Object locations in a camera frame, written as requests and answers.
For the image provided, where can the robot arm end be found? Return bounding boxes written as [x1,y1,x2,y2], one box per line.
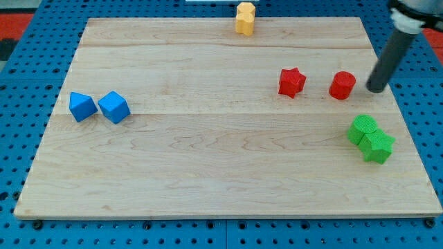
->
[388,0,442,35]

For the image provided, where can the red star block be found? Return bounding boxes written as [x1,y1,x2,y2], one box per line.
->
[278,67,307,98]

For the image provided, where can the blue cube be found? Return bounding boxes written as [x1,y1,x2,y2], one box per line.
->
[98,91,131,124]

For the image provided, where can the green star block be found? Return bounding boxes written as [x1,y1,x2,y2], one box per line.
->
[358,129,396,165]

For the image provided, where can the wooden board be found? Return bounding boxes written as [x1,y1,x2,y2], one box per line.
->
[14,17,442,220]

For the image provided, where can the yellow heart block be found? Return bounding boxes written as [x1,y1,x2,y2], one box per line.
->
[235,12,255,36]

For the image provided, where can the yellow hexagon block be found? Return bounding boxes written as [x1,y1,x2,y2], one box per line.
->
[236,1,256,16]

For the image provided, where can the red cylinder block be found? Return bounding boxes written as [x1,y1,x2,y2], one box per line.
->
[329,71,356,100]

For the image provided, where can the blue triangular block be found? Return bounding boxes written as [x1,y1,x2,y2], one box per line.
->
[69,92,98,122]

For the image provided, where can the green cylinder block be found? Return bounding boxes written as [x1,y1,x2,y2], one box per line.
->
[347,114,378,145]

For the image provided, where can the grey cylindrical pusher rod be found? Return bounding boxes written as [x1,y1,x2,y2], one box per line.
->
[365,28,417,93]

